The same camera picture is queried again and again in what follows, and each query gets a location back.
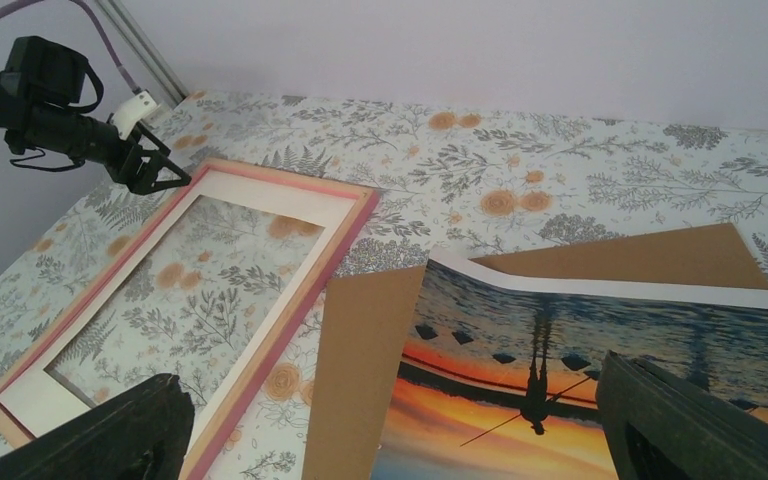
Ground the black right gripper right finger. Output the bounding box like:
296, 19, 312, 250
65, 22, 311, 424
595, 351, 768, 479

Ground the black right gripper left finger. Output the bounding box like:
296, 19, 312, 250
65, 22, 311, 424
0, 374, 195, 480

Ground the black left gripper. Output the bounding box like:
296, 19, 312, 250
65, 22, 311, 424
79, 119, 192, 195

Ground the white photo mat border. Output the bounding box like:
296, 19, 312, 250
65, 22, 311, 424
0, 160, 376, 443

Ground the pink wooden picture frame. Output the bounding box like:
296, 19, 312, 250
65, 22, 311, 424
0, 159, 378, 479

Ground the sunset landscape photo print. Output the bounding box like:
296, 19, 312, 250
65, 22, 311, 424
370, 248, 768, 479

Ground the brown cardboard backing board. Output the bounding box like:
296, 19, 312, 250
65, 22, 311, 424
302, 224, 768, 479

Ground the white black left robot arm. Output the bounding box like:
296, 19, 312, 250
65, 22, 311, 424
0, 36, 191, 195

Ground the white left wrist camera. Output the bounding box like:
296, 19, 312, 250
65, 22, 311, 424
108, 90, 160, 140

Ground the aluminium enclosure corner post left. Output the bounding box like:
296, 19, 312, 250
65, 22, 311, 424
96, 0, 189, 106

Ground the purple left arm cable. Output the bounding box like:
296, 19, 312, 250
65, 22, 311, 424
0, 0, 143, 94

